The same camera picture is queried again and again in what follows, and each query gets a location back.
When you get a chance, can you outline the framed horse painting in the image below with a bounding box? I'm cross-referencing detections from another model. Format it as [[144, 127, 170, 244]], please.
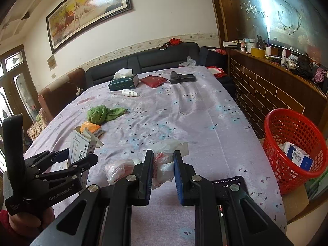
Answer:
[[46, 0, 134, 55]]

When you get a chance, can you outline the brown wooden chair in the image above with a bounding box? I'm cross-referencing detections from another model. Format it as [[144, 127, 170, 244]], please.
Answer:
[[38, 68, 87, 124]]

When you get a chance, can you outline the etched fish glass panel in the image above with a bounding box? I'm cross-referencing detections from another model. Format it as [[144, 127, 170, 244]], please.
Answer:
[[232, 0, 328, 64]]

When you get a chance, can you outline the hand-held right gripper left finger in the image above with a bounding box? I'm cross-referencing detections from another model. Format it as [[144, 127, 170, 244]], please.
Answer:
[[29, 149, 155, 246]]

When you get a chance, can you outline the pink cloth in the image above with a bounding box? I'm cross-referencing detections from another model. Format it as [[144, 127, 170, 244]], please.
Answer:
[[314, 67, 328, 83]]

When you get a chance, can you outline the clear plastic bag red print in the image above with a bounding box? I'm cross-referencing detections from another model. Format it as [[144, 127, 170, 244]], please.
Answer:
[[148, 139, 189, 190]]

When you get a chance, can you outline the black smartphone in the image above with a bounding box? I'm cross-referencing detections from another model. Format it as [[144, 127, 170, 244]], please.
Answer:
[[210, 175, 248, 212]]

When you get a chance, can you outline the wooden glass door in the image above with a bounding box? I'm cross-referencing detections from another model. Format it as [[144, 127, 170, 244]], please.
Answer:
[[0, 44, 34, 159]]

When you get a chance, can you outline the pink crumpled plastic wrapper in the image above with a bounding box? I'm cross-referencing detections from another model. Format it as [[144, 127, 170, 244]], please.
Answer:
[[104, 158, 137, 185]]

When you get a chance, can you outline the crumpled clear plastic bag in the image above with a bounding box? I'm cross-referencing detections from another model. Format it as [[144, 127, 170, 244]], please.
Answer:
[[179, 56, 197, 67]]

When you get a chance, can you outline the red pouch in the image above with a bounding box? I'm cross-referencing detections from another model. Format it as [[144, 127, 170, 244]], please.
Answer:
[[140, 74, 166, 88]]

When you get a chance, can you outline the person's left hand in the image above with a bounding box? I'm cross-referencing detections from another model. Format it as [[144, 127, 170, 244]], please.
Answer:
[[8, 204, 55, 235]]

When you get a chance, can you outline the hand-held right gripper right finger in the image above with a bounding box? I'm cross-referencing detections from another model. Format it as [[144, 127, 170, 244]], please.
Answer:
[[172, 150, 295, 246]]

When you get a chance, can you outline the red plastic mesh basket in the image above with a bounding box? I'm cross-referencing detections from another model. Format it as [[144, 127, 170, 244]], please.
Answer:
[[263, 108, 328, 196]]

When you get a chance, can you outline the blue and white medicine box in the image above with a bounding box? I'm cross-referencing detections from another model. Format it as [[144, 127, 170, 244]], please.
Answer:
[[282, 141, 315, 171]]

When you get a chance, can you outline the person's left forearm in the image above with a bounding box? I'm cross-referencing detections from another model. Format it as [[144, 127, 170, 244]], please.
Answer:
[[0, 209, 31, 246]]

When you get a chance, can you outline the dark green tissue box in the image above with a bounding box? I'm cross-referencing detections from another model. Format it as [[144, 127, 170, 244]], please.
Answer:
[[108, 68, 140, 92]]

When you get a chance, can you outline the green towel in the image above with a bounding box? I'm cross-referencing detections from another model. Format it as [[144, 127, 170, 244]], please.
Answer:
[[87, 105, 128, 124]]

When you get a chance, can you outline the wooden cabinet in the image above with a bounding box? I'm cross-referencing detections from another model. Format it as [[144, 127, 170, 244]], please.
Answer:
[[227, 41, 328, 139]]

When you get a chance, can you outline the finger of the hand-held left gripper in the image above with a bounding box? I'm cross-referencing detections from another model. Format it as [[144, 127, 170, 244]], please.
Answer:
[[24, 150, 71, 171], [36, 154, 99, 183]]

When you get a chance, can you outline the orange medicine box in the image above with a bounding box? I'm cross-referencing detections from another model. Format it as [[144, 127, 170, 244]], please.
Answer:
[[74, 122, 105, 138]]

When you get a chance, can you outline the black handbag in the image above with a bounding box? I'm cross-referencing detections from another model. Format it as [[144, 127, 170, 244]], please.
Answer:
[[294, 53, 317, 79]]

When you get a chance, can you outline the black leather sofa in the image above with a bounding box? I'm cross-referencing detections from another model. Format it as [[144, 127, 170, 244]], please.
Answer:
[[85, 42, 201, 88]]

